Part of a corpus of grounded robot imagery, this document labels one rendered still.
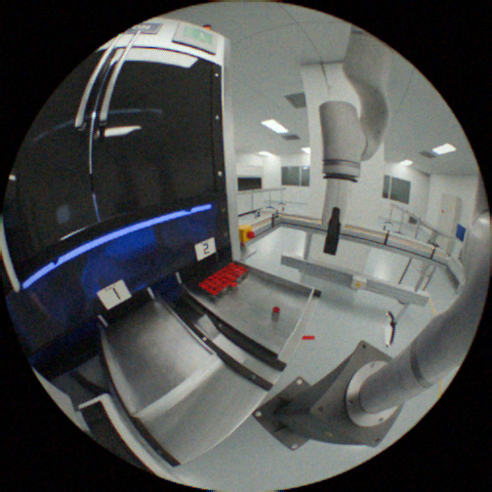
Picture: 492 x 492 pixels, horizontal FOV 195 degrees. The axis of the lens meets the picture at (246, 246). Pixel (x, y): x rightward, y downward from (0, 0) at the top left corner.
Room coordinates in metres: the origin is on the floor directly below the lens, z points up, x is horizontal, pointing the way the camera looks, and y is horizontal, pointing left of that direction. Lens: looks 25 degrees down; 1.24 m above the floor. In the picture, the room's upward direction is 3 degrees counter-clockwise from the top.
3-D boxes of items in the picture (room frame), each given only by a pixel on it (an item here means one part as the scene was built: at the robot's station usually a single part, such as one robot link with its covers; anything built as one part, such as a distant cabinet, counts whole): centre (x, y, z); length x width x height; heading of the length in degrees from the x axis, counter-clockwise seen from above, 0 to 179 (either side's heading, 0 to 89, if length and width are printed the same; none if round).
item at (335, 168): (0.27, -0.20, 1.27); 0.09 x 0.08 x 0.03; 141
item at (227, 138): (0.61, 0.07, 1.05); 0.06 x 0.06 x 2.10; 51
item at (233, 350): (0.18, 0.07, 0.91); 0.14 x 0.03 x 0.06; 52
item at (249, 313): (0.34, -0.01, 0.90); 0.34 x 0.26 x 0.04; 51
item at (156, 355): (0.14, 0.29, 0.90); 0.34 x 0.26 x 0.04; 51
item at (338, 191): (0.27, -0.20, 1.21); 0.10 x 0.08 x 0.11; 141
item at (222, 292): (0.39, 0.06, 0.90); 0.18 x 0.02 x 0.05; 141
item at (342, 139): (0.27, -0.21, 1.35); 0.09 x 0.08 x 0.13; 106
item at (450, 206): (1.55, -7.13, 1.03); 1.20 x 0.43 x 2.05; 141
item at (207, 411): (0.23, 0.13, 0.87); 0.70 x 0.48 x 0.02; 141
